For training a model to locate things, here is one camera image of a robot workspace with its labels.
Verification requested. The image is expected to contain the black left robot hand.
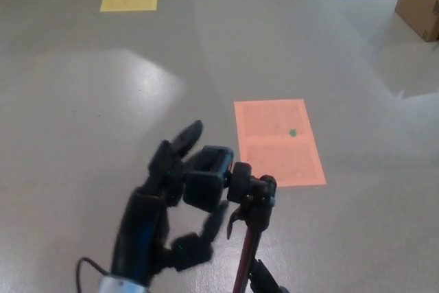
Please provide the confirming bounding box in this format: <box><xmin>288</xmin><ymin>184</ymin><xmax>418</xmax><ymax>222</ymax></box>
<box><xmin>110</xmin><ymin>119</ymin><xmax>230</xmax><ymax>288</ymax></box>

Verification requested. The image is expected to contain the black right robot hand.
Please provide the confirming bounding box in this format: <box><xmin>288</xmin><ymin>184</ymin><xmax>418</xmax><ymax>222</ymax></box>
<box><xmin>248</xmin><ymin>257</ymin><xmax>291</xmax><ymax>293</ymax></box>

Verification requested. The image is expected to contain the black telescopic phone stand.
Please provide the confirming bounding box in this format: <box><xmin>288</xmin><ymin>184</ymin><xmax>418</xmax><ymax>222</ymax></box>
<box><xmin>182</xmin><ymin>145</ymin><xmax>278</xmax><ymax>293</ymax></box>

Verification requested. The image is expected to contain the orange paper sheet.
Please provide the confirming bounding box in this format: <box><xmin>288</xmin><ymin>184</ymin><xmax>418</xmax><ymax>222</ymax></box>
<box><xmin>234</xmin><ymin>99</ymin><xmax>327</xmax><ymax>188</ymax></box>

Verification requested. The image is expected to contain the brown cardboard box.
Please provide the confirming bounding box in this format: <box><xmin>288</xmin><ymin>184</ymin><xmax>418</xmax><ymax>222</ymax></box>
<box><xmin>394</xmin><ymin>0</ymin><xmax>439</xmax><ymax>43</ymax></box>

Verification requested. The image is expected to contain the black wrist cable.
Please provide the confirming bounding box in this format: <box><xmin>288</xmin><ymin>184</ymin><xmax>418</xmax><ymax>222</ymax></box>
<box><xmin>75</xmin><ymin>256</ymin><xmax>108</xmax><ymax>293</ymax></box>

